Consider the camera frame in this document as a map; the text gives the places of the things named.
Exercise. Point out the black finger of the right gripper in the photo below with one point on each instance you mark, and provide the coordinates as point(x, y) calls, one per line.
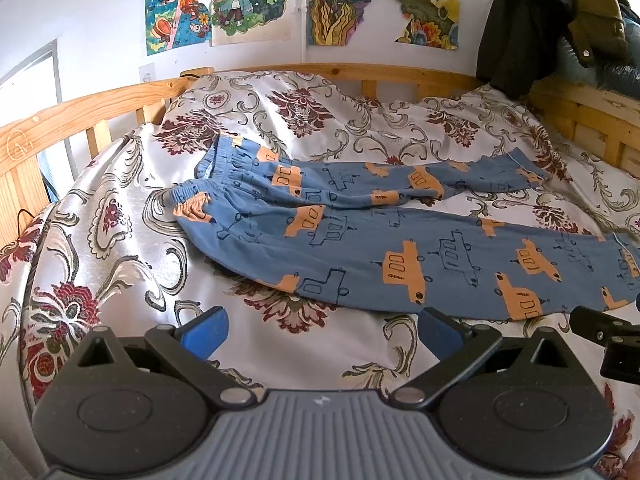
point(599, 327)

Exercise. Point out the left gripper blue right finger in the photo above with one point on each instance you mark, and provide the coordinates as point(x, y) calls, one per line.
point(440, 334)

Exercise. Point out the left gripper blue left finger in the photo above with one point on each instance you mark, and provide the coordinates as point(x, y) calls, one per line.
point(203, 335)

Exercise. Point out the blue pants with orange cars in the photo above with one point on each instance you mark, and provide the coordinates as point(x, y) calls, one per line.
point(352, 234)

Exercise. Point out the floral white bedspread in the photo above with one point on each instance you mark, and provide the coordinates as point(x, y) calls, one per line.
point(111, 252)

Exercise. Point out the dark clothes pile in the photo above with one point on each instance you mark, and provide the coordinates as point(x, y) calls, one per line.
point(594, 41)

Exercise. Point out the anime girl poster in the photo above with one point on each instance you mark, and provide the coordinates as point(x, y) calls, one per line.
point(172, 24)

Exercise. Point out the wooden bed frame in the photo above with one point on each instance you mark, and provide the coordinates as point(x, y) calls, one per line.
point(603, 122)

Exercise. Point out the white window frame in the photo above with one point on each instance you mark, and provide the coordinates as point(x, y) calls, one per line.
point(34, 85)

